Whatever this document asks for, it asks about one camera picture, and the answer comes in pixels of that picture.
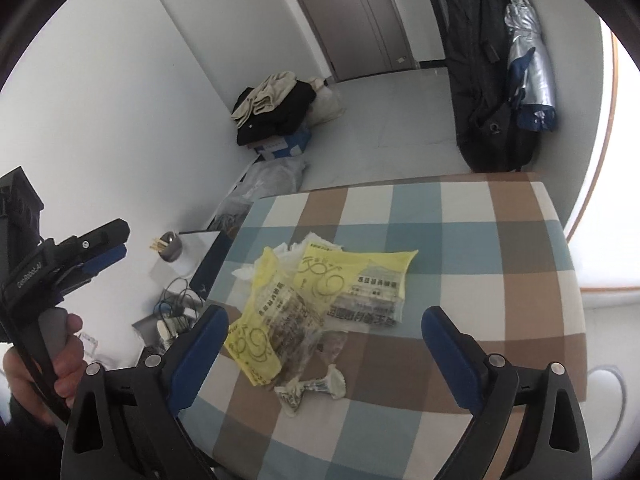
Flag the person's left hand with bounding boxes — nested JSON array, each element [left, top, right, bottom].
[[3, 308, 87, 427]]

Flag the white tissue paper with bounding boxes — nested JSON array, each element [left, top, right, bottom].
[[232, 232, 343, 282]]

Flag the tangled cables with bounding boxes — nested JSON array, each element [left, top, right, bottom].
[[152, 276, 206, 340]]

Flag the yellow printed plastic bag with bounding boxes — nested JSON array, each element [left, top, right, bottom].
[[294, 243, 418, 327]]

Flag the toothpick holder jar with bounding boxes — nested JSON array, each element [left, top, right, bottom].
[[150, 231, 182, 262]]

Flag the silver blue folded umbrella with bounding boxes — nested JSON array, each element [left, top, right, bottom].
[[504, 0, 558, 132]]

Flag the grey door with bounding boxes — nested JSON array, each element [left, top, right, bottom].
[[298, 0, 416, 81]]

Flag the beige garment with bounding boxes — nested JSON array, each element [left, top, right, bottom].
[[231, 70, 297, 127]]

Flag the grey plastic bag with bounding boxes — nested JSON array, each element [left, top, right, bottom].
[[209, 157, 307, 232]]

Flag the blue white cardboard box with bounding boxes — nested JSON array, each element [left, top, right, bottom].
[[247, 125, 311, 160]]

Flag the white cloth bag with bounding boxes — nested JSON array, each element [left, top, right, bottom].
[[305, 77, 345, 128]]

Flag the small snack wrapper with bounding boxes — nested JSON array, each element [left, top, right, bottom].
[[273, 364, 346, 416]]

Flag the black backpack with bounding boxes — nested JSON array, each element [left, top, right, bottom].
[[446, 0, 539, 172]]

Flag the checkered tablecloth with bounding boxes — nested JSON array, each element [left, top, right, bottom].
[[180, 174, 587, 479]]

